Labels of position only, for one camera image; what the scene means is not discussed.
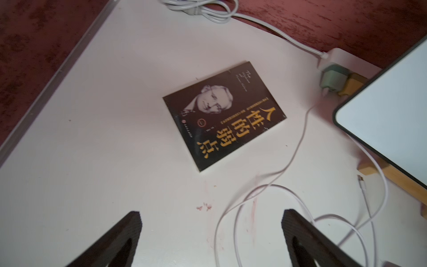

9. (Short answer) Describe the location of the white power strip cord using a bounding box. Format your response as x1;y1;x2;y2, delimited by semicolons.
159;0;329;61

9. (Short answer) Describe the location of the green USB charger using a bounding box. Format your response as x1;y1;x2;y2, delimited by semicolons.
320;65;350;92

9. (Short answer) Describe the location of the white power strip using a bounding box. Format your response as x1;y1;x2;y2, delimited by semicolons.
318;48;382;79

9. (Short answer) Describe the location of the dark paperback book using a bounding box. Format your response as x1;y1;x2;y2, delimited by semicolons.
163;61;287;171

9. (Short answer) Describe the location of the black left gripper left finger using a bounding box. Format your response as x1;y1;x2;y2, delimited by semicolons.
69;211;142;267

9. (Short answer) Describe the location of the yellow USB charger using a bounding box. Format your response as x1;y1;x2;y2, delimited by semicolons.
338;73;368;96

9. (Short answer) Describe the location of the wooden board stand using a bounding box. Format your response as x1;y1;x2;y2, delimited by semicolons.
357;158;427;220

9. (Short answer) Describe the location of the white board black frame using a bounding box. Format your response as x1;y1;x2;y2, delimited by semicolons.
333;37;427;188

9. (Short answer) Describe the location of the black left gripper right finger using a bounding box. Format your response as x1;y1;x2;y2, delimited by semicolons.
281;209;360;267

